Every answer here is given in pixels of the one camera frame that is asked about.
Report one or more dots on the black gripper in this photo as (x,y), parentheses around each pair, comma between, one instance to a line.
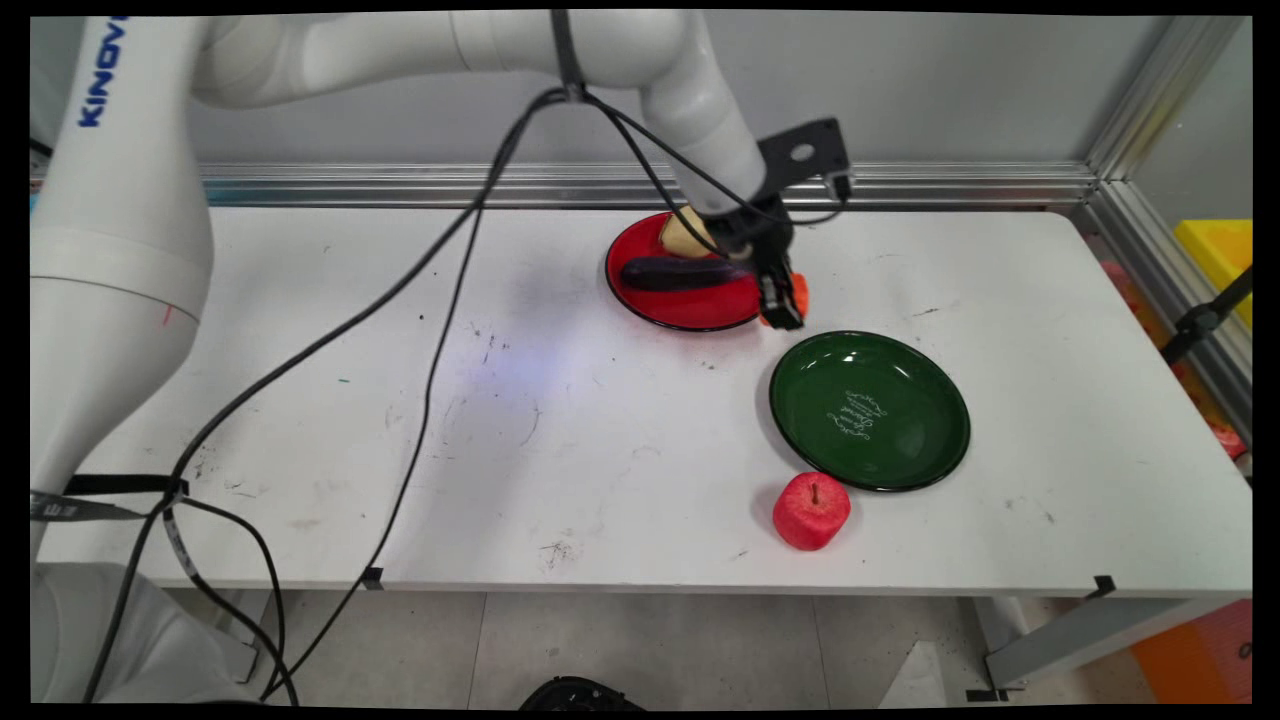
(752,232)

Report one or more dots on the orange toy carrot piece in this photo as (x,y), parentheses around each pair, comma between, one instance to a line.
(800,292)

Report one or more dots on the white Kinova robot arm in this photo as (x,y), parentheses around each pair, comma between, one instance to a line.
(130,230)

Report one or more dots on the red round plate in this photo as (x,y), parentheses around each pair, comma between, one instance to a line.
(680,305)

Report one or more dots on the purple toy eggplant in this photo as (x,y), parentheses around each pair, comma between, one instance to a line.
(680,275)

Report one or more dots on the yellow toy potato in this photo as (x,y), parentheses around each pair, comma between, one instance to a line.
(684,235)

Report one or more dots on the green round plate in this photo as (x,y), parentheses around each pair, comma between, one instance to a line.
(880,410)

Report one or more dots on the red toy apple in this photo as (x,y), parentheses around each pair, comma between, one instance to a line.
(811,512)

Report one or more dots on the black tape marker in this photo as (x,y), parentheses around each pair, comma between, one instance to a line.
(372,577)
(1104,586)

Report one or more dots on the yellow plastic bin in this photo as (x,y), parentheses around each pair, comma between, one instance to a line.
(1220,255)

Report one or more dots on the black round object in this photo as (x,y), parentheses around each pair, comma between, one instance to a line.
(580,695)

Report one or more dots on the grey table brace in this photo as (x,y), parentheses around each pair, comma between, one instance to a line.
(1090,635)

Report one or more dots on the small red object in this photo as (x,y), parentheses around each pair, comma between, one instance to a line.
(1228,440)

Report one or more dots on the orange box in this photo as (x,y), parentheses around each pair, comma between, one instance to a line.
(1195,655)

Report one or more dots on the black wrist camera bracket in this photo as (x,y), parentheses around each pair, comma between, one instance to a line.
(800,155)

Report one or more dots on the horizontal aluminium frame rail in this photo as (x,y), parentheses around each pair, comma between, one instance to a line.
(950,185)

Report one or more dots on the side aluminium frame rail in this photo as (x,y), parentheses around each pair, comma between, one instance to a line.
(1170,270)

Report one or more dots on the upright aluminium frame post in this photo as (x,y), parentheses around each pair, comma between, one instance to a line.
(1160,95)

